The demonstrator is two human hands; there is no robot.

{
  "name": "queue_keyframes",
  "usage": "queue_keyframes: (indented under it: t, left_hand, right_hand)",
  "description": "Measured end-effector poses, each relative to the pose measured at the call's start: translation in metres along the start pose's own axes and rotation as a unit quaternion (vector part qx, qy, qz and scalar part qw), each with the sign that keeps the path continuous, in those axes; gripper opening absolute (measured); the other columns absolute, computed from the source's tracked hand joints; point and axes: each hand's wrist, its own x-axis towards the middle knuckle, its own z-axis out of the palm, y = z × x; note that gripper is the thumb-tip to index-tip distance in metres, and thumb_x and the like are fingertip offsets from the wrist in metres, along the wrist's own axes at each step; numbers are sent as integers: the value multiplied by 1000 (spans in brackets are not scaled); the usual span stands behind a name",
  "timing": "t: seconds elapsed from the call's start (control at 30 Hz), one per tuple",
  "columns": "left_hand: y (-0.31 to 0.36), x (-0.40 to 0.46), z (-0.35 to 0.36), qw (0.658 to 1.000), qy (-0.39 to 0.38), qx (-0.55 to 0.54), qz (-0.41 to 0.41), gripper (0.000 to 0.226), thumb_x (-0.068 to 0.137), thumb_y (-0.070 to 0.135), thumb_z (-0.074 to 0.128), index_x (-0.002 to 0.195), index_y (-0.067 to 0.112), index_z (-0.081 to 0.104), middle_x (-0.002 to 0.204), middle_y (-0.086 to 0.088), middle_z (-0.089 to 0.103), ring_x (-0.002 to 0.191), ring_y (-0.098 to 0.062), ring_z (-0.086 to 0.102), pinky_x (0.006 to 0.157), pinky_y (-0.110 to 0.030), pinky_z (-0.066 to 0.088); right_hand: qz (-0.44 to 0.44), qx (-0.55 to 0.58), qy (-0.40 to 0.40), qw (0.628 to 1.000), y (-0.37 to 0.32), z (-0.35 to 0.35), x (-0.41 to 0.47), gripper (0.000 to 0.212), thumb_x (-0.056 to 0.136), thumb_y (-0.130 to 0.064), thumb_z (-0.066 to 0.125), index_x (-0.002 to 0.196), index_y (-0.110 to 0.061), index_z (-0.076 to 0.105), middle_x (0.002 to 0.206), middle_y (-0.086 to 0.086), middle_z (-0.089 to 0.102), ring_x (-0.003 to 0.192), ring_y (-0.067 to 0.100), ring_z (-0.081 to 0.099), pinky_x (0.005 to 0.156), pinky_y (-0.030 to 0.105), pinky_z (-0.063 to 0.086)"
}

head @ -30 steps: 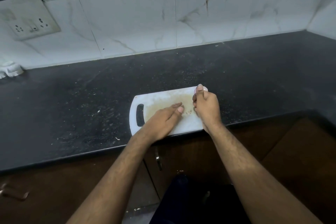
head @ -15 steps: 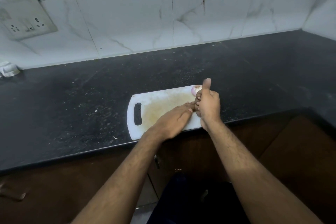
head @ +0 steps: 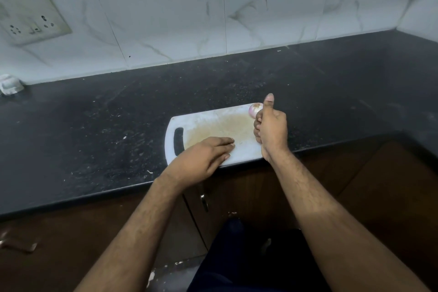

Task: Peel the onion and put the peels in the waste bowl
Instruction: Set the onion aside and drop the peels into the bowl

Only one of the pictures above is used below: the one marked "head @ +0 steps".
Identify person's left hand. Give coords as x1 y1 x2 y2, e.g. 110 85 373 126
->
160 136 236 193

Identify person's right hand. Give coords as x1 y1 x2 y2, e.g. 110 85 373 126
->
253 93 292 165

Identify small pink onion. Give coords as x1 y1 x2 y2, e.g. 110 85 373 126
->
248 102 264 120

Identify white plastic cutting board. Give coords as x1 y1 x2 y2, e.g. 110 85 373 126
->
164 103 271 168

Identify person's left forearm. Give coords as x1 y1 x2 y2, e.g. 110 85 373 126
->
73 177 187 292

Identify person's right forearm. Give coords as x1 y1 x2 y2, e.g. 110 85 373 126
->
270 150 432 292

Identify person's dark trousers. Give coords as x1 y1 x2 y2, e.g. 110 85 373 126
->
186 218 333 292

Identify white scalloped ceramic cup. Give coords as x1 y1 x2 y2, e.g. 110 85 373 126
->
0 73 26 97

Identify metal cabinet door handle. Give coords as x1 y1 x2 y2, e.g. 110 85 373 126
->
0 231 39 255
199 182 210 214

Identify white wall socket plate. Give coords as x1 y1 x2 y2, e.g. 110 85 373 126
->
0 0 73 47

